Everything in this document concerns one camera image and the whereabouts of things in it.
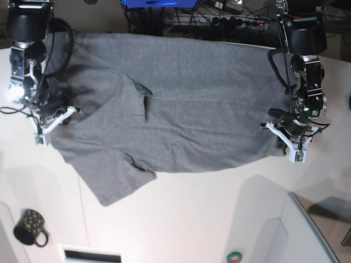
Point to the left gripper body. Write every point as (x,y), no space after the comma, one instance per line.
(292,125)

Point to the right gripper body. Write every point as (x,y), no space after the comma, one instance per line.
(49,106)

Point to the grey t-shirt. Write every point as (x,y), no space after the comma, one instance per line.
(159,104)

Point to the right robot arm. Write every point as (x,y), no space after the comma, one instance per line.
(28,24)

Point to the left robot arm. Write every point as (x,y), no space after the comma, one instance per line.
(298,68)

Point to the black mug with yellow dots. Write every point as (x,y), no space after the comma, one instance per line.
(29,227)

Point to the black power strip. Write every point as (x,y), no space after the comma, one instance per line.
(233,22)

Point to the white slotted panel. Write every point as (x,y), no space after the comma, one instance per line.
(75,253)

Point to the blue box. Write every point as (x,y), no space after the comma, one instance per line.
(159,3)

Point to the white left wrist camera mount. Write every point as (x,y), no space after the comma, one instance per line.
(290,142)

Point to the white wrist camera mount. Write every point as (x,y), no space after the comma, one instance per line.
(290,142)
(42,131)

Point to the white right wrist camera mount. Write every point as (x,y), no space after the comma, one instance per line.
(42,131)

